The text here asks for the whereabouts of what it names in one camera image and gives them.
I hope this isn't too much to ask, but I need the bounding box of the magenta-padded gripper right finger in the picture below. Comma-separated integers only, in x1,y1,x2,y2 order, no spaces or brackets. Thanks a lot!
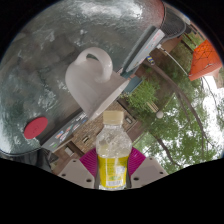
127,147,169,189

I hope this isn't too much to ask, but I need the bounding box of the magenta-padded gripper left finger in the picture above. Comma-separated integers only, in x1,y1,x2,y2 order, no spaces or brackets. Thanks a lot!
57,147,100,190

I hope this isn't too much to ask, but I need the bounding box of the yellow-labelled clear drink bottle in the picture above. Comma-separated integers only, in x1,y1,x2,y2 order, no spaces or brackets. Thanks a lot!
95,110,133,191

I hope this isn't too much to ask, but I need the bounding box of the potted plant in blue pot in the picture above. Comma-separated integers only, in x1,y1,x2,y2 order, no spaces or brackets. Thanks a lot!
124,77,160,113

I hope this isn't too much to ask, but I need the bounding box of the white ceramic mug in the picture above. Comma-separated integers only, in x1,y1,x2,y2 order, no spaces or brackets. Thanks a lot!
64,46,130,121

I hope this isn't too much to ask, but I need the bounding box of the orange canopy tent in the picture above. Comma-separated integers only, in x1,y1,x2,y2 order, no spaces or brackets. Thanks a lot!
187,38,224,82

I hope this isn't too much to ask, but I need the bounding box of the grey wall utility box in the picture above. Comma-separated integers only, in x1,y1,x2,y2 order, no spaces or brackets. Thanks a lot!
64,146,75,157

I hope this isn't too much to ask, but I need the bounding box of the globe-topped lamp post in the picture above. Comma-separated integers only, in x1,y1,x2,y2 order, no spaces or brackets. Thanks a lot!
144,101,165,120

